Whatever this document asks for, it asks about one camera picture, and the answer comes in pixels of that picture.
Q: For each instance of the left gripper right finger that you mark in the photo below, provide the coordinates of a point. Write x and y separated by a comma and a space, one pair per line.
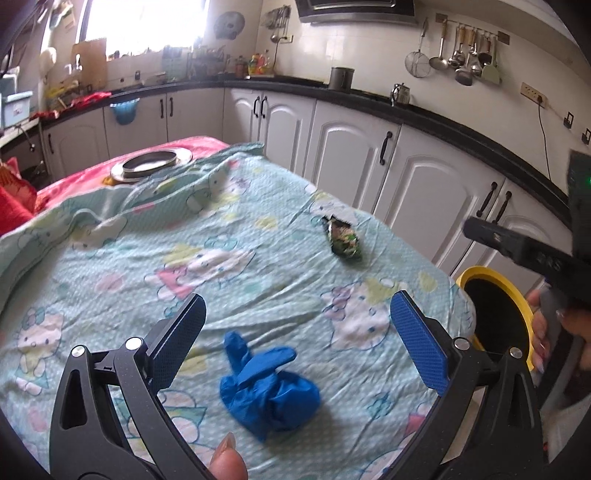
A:
485, 423

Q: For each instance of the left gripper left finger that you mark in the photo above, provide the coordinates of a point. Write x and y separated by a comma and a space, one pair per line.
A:
86, 438

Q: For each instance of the blue rubber glove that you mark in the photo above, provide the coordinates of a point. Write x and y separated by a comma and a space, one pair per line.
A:
260, 394

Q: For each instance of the dark snack wrapper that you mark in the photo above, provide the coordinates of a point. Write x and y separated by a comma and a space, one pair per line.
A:
342, 238

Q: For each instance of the yellow trash bin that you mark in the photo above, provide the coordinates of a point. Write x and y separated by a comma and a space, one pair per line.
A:
503, 317

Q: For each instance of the black kitchen countertop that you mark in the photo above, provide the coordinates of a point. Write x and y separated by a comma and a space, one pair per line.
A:
483, 148

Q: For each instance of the right hand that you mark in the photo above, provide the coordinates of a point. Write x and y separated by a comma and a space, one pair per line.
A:
576, 322

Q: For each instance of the left hand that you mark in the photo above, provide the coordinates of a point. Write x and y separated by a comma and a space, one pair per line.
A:
226, 462

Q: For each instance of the green spatula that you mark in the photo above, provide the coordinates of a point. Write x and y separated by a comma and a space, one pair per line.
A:
490, 71

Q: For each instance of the small steel teapot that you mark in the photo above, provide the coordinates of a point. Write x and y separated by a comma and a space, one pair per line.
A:
400, 95

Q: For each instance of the steel ladle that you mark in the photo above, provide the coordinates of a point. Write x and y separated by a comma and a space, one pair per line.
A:
439, 62

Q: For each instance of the red floral cushion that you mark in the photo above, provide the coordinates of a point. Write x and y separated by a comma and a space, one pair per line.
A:
18, 197

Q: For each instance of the light blue cartoon bedsheet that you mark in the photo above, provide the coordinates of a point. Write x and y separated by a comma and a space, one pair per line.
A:
247, 236

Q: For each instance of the pink blanket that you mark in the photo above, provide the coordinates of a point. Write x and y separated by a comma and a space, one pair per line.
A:
98, 176

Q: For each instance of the metal round tray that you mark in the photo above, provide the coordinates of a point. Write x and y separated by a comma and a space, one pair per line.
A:
144, 165

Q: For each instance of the dark metal canister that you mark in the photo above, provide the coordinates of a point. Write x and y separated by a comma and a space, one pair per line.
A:
341, 79

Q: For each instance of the black range hood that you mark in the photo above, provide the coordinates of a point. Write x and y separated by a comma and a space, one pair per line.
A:
373, 11

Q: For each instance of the blue hanging cloth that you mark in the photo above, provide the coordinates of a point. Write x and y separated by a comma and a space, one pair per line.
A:
124, 112

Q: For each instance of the white storage box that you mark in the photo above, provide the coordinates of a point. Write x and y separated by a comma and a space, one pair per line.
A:
15, 109

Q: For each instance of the red cloth on counter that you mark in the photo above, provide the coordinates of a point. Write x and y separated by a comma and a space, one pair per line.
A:
83, 102

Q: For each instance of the wall power socket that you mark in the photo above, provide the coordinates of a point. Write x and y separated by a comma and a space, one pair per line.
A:
533, 94

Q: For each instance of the wire mesh strainer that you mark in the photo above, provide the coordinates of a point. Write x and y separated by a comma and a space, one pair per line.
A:
417, 62

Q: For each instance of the wall fan vent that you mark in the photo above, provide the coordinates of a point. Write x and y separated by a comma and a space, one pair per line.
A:
228, 25

